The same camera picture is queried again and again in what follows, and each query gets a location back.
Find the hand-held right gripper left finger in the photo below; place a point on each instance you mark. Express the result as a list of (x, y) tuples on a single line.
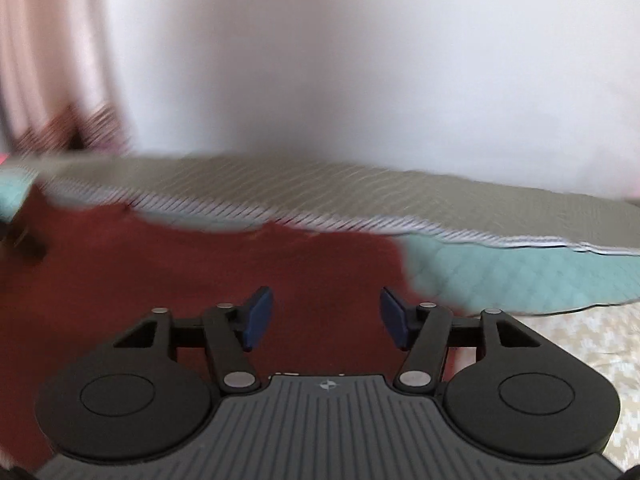
[(257, 317)]

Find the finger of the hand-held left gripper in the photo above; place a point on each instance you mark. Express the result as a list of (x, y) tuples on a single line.
[(22, 242)]

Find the maroon long-sleeve sweater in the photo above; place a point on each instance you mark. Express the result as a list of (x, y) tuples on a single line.
[(200, 270)]

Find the patterned grey teal quilt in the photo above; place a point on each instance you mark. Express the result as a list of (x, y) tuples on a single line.
[(500, 270)]

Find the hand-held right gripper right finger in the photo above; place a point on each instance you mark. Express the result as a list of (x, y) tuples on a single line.
[(395, 317)]

